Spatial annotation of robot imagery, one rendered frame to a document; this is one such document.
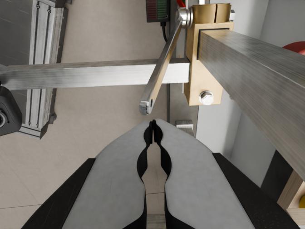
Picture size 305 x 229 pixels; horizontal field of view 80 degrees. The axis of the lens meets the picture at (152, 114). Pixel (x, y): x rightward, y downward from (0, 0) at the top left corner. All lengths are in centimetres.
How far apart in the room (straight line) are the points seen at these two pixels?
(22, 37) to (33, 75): 77
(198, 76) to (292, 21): 27
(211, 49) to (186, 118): 32
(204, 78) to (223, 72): 10
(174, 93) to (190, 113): 8
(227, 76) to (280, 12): 37
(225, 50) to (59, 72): 22
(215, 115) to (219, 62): 45
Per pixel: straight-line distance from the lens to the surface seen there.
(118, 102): 128
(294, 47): 29
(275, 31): 53
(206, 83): 28
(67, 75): 30
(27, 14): 105
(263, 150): 57
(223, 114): 63
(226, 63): 17
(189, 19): 27
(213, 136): 67
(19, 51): 112
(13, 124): 24
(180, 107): 49
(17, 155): 189
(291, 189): 48
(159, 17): 42
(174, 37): 20
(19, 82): 34
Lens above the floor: 112
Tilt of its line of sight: 59 degrees down
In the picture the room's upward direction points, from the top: 179 degrees clockwise
